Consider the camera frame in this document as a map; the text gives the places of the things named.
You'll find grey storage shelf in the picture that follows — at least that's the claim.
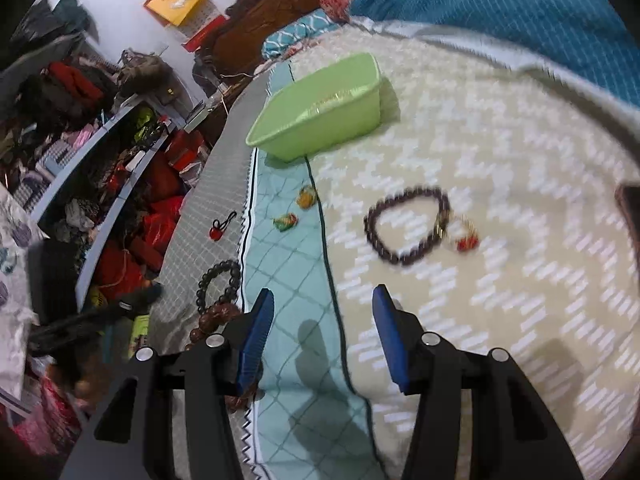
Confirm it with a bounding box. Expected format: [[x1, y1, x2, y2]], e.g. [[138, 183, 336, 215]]
[[0, 0, 211, 341]]

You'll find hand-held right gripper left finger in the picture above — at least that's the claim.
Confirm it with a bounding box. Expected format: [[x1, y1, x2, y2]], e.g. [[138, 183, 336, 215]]
[[59, 287, 276, 480]]

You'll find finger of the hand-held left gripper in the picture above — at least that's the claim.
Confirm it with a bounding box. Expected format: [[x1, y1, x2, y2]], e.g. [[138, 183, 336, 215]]
[[30, 284, 163, 346]]

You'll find brown handbag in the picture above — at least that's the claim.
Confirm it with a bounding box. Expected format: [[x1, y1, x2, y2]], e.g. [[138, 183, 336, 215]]
[[117, 50, 173, 98]]

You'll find brown wooden bead bracelet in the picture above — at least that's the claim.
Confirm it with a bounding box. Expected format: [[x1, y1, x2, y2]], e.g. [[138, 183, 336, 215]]
[[184, 302, 261, 411]]

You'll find teal patterned pillow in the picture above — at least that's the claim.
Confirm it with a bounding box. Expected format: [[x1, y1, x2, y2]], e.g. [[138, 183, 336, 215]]
[[262, 10, 341, 58]]

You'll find green plastic basin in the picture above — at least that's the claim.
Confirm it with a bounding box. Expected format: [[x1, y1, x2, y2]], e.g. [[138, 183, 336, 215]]
[[245, 52, 383, 162]]

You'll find blue checked quilt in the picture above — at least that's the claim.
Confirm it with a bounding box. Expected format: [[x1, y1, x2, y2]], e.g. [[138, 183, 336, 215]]
[[350, 0, 640, 111]]

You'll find carved wooden headboard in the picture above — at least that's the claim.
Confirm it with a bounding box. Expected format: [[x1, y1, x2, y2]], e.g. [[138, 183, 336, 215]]
[[192, 0, 381, 91]]

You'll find black smartphone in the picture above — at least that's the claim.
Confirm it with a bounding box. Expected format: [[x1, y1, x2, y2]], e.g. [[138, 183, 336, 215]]
[[615, 182, 640, 231]]

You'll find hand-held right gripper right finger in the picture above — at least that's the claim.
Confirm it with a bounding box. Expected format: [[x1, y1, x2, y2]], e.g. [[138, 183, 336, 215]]
[[372, 284, 586, 480]]

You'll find white floral cloth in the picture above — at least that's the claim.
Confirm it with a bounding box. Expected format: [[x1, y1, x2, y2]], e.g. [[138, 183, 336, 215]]
[[0, 182, 46, 401]]

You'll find yellow crystal bead bracelet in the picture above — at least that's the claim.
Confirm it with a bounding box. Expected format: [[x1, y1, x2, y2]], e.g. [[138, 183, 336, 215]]
[[305, 87, 363, 113]]

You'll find red padded jacket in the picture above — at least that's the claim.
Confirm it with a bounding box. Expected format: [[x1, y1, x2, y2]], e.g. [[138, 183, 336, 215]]
[[47, 62, 108, 111]]

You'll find dark bead bracelet gold charm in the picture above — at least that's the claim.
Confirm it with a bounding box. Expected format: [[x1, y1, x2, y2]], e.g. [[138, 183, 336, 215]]
[[364, 186, 481, 267]]

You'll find red charm keychain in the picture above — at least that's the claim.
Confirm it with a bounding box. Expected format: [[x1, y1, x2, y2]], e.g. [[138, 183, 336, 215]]
[[209, 211, 237, 242]]

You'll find dark round bead bracelet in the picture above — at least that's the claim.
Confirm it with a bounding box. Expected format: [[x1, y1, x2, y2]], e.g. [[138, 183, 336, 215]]
[[196, 259, 242, 313]]

